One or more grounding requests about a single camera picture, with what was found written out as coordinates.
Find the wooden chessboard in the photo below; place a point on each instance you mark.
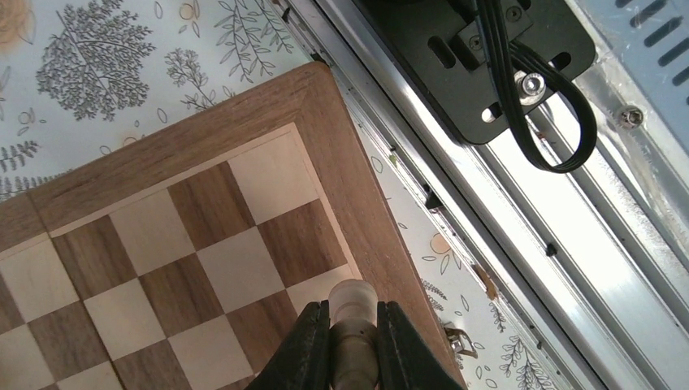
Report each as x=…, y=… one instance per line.
x=182, y=260

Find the light wooden chess piece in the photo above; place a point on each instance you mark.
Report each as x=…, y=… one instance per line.
x=353, y=335

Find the floral patterned table mat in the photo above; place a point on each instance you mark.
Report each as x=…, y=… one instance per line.
x=83, y=79

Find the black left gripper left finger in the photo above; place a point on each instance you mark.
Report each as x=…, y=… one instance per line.
x=302, y=360

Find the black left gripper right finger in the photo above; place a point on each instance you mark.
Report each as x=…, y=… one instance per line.
x=405, y=361

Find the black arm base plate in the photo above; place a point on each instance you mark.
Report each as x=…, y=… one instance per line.
x=438, y=45

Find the aluminium front rail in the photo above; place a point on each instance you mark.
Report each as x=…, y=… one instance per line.
x=565, y=286

